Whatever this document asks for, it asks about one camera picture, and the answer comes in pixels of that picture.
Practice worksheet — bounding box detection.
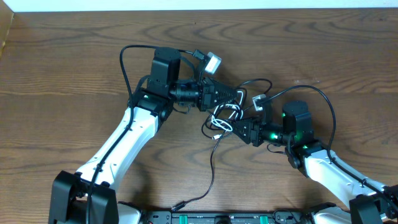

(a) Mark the black camera cable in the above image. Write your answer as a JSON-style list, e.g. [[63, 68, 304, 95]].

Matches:
[[85, 44, 206, 224], [261, 85, 398, 215]]

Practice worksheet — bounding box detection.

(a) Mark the white USB cable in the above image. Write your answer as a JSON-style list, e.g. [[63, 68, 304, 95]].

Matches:
[[210, 90, 245, 141]]

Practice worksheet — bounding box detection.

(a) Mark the black left camera cable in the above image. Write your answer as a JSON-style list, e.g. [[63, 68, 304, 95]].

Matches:
[[85, 44, 206, 224]]

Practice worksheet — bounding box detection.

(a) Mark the cardboard piece at edge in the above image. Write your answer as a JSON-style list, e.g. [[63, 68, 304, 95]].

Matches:
[[0, 0, 14, 55]]

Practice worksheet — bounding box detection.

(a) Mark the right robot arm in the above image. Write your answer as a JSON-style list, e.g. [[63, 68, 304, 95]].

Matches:
[[232, 101, 397, 223]]

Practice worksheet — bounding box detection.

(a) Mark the black USB cable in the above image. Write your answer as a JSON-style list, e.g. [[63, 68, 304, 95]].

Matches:
[[171, 78, 274, 213]]

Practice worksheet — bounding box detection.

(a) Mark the black right camera cable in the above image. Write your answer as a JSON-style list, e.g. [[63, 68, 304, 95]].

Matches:
[[261, 85, 398, 215]]

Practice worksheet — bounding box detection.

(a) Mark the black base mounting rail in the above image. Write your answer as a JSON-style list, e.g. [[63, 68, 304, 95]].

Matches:
[[138, 210, 312, 224]]

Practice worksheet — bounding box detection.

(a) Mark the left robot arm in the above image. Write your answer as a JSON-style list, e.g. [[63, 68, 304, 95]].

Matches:
[[49, 47, 237, 223]]

